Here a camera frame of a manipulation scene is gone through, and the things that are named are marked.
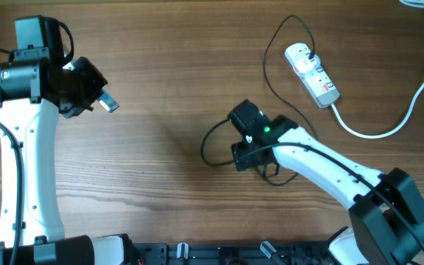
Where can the white USB charger plug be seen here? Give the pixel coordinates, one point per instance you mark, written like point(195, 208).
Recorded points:
point(305, 65)

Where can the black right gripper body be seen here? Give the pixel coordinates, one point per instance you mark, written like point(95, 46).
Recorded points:
point(241, 149)

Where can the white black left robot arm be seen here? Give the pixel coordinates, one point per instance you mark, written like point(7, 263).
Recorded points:
point(40, 82)

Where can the white grey power strip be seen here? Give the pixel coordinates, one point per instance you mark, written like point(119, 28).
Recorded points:
point(317, 82)

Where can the blue screen Galaxy smartphone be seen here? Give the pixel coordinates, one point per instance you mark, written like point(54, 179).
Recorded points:
point(108, 102)

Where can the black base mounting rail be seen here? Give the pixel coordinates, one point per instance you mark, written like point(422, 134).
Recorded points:
point(304, 252)

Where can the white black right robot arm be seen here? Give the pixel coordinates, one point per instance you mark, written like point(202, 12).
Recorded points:
point(386, 209)

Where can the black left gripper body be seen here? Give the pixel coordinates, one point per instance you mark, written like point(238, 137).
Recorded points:
point(86, 83)

